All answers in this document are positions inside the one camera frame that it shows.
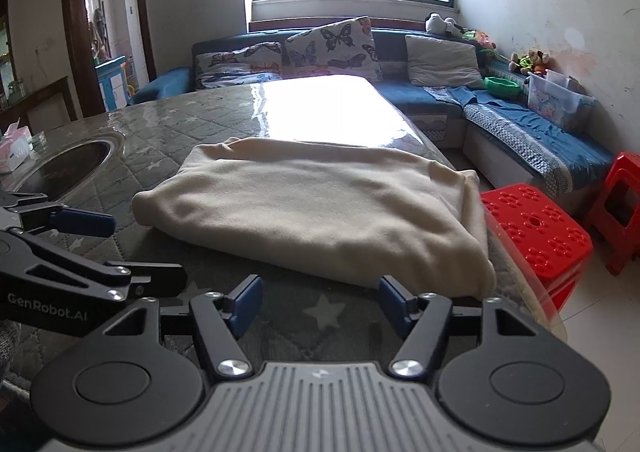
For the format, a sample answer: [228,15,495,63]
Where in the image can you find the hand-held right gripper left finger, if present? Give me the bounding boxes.
[102,275,264,379]

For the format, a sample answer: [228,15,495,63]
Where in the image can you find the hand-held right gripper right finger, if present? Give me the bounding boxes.
[378,275,543,379]

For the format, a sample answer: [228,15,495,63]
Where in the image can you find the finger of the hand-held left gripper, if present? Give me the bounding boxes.
[0,229,187,301]
[0,191,116,238]

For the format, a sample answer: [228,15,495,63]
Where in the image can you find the cream sweatshirt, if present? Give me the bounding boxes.
[131,136,497,300]

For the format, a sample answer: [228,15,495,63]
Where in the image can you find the round black induction cooktop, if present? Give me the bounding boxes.
[10,136,113,198]

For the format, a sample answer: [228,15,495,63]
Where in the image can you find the pink white tissue pack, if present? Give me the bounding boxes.
[0,118,33,174]

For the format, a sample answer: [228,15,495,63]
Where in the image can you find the dark wooden sideboard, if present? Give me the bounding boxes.
[0,76,78,133]

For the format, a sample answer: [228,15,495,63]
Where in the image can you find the small blue cabinet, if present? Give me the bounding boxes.
[95,55,128,113]

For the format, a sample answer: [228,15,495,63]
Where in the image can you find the red plastic stool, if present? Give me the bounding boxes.
[582,151,640,275]
[479,182,594,320]

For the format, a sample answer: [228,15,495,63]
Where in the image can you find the blue corner sofa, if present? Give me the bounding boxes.
[132,27,616,213]

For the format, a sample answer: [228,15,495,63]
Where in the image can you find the butterfly print pillow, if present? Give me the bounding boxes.
[194,41,283,90]
[284,16,383,83]

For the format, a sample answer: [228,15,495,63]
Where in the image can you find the green plastic basin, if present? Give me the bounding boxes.
[482,76,523,98]

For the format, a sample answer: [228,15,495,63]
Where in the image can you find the grey plain pillow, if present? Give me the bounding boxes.
[404,34,485,90]

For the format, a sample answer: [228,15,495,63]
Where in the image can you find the clear plastic storage box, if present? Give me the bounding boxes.
[525,68,596,129]

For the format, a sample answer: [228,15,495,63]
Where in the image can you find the small plush toys cluster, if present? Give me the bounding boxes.
[509,49,551,76]

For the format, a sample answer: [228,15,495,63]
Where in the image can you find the pink plush toy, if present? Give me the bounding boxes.
[462,28,498,50]

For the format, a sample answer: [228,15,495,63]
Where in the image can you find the dark wooden door frame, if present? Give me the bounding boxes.
[60,0,158,120]

